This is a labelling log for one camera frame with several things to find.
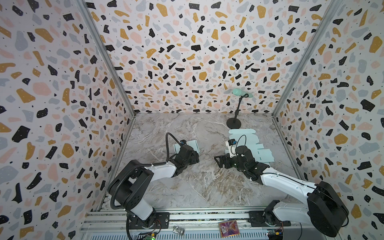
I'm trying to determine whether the mint paper box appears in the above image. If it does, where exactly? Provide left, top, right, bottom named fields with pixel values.
left=225, top=129, right=275, bottom=163
left=173, top=140, right=200, bottom=154

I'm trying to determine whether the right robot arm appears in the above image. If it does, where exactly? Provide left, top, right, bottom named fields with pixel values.
left=214, top=146, right=349, bottom=238

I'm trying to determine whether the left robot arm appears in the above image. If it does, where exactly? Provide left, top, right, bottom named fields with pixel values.
left=108, top=145, right=200, bottom=223

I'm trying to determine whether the black microphone stand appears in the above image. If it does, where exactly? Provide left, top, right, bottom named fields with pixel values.
left=227, top=94, right=249, bottom=129

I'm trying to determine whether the colourful square card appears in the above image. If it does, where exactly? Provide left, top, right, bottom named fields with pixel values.
left=219, top=220, right=240, bottom=238

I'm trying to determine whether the mint green microphone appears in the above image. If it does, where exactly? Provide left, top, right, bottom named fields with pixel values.
left=232, top=88, right=253, bottom=98

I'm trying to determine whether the small metal clip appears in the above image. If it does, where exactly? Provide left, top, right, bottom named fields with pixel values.
left=173, top=226, right=185, bottom=236

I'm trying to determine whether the circuit board right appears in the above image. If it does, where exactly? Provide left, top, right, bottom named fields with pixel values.
left=267, top=228, right=284, bottom=240

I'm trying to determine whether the circuit board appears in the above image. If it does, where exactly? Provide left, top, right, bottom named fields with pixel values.
left=267, top=228, right=284, bottom=240
left=139, top=231, right=160, bottom=240

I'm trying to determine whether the circuit board left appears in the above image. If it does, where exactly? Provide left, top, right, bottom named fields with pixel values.
left=139, top=231, right=160, bottom=240

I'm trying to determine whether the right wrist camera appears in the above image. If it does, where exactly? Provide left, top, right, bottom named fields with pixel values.
left=226, top=139, right=238, bottom=156

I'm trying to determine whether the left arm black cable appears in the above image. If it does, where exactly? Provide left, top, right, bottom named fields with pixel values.
left=109, top=132, right=182, bottom=211

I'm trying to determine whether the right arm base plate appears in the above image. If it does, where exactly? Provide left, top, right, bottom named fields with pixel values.
left=248, top=211, right=291, bottom=227

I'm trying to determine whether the aluminium mounting rail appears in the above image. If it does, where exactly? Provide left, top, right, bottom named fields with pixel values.
left=79, top=207, right=328, bottom=240

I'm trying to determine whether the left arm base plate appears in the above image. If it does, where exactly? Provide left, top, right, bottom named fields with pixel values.
left=126, top=212, right=170, bottom=230

